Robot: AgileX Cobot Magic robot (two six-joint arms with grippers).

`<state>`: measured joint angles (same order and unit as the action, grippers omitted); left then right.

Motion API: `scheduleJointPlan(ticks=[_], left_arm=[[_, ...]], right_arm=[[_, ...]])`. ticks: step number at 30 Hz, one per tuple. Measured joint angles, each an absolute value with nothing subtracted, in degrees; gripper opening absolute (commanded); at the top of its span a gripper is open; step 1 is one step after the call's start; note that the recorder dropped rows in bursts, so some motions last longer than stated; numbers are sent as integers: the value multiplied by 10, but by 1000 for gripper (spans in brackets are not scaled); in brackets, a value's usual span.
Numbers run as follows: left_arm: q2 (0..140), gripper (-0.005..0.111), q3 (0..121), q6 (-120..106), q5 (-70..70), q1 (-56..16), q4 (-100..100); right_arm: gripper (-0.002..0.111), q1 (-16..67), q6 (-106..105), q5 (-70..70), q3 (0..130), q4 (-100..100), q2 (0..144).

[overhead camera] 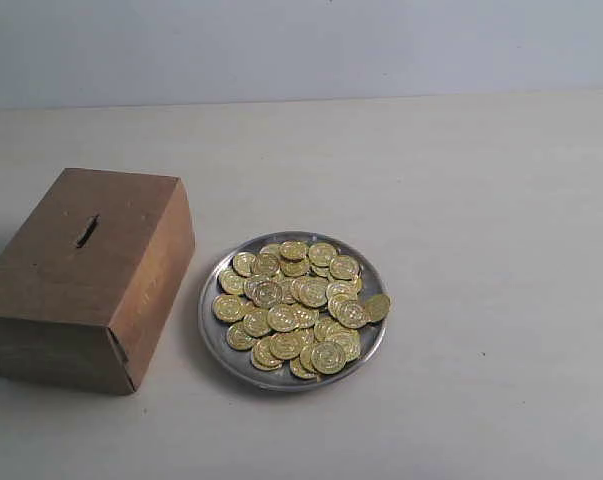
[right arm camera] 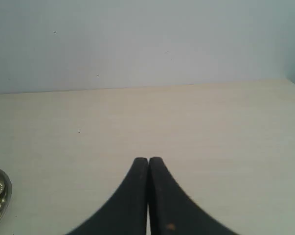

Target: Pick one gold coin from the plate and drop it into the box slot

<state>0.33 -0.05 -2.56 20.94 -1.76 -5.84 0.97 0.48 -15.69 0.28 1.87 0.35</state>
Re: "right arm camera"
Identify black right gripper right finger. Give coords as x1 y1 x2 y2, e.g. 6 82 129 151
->
149 157 236 235

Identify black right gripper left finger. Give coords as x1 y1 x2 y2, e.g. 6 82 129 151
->
69 157 148 235

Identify round silver metal plate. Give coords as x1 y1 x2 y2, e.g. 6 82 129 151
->
0 169 12 220

